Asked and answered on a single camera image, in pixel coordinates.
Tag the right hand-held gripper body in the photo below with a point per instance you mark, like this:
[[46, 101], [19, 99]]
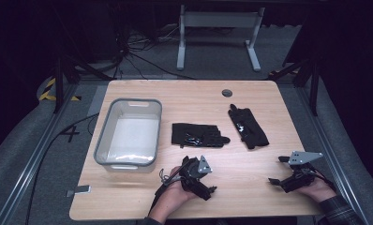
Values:
[[300, 175]]

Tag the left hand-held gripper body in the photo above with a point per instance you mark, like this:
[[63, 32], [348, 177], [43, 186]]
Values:
[[194, 175]]

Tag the black glove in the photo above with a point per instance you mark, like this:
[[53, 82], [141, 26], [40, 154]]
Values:
[[247, 127], [198, 135]]

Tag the grey plastic bin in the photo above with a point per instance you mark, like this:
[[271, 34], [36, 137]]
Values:
[[130, 134]]

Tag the person's right hand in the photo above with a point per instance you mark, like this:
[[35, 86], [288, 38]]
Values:
[[317, 190]]

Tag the person's left hand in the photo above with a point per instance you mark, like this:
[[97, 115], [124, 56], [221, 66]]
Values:
[[172, 195]]

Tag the black metal stand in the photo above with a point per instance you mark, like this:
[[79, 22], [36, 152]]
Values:
[[59, 84], [314, 87]]

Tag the round grey table grommet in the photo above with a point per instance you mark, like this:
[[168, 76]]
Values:
[[227, 93]]

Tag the small metal clip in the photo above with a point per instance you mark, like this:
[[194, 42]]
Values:
[[81, 190]]

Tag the yellow black hazard tape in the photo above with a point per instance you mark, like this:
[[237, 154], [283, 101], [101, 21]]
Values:
[[47, 90]]

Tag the white metal desk frame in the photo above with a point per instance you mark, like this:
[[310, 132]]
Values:
[[217, 20]]

